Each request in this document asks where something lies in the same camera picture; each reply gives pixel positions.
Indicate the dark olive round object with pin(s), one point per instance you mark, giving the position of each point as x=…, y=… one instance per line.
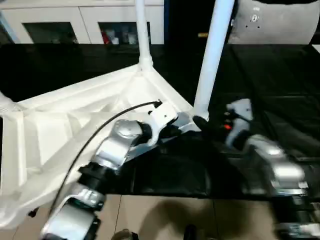
x=126, y=235

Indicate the red item behind glass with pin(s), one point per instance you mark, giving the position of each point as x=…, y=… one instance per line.
x=105, y=37

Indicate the white cabinet with glass doors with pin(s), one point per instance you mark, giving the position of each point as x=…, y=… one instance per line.
x=62, y=12

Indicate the white flat board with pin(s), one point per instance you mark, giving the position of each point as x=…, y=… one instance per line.
x=316, y=48

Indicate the grey cushion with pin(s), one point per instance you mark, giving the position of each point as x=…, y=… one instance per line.
x=275, y=25

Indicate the small brown label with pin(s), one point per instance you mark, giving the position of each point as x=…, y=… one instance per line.
x=203, y=35

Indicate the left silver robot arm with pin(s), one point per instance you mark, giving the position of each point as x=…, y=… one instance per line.
x=115, y=145

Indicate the white plastic table leg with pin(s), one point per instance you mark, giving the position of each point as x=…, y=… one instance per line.
x=143, y=32
x=6, y=103
x=212, y=55

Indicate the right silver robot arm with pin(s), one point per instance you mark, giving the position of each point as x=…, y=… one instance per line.
x=282, y=170

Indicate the white plastic table top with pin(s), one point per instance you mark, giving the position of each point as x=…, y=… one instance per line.
x=62, y=120

